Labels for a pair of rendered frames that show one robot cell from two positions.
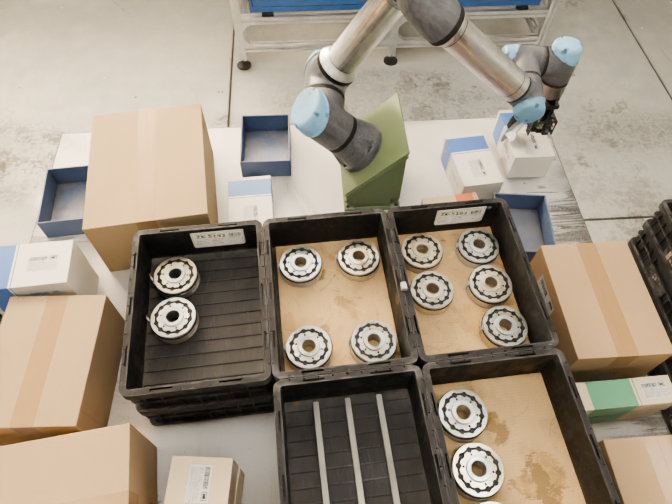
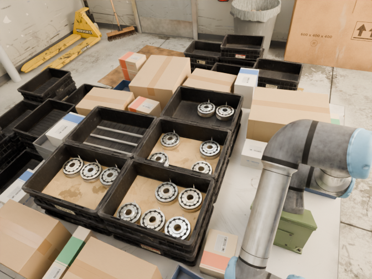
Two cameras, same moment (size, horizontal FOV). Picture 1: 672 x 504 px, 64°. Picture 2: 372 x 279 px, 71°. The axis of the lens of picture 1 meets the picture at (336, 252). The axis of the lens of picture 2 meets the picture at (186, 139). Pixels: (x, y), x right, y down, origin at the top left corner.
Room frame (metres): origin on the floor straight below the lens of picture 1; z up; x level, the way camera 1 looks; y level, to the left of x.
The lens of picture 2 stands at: (1.07, -0.71, 1.84)
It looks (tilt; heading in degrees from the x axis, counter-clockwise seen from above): 46 degrees down; 124
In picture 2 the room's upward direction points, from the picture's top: 7 degrees counter-clockwise
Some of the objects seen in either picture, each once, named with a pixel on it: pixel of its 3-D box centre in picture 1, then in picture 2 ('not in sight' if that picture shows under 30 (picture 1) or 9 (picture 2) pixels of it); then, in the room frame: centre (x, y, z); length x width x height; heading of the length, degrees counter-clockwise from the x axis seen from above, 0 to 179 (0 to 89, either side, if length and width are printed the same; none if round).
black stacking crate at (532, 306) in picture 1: (460, 285); (159, 203); (0.62, -0.30, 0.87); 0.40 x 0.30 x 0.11; 9
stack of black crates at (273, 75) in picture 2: not in sight; (273, 91); (0.70, 1.36, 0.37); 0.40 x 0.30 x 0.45; 5
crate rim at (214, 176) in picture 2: (334, 287); (183, 145); (0.58, 0.00, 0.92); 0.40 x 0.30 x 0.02; 9
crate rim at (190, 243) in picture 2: (465, 274); (158, 197); (0.62, -0.30, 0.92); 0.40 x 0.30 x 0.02; 9
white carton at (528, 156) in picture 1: (521, 143); not in sight; (1.20, -0.57, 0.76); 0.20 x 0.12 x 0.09; 5
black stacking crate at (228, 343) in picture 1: (202, 312); (202, 114); (0.54, 0.30, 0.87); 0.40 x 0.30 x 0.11; 9
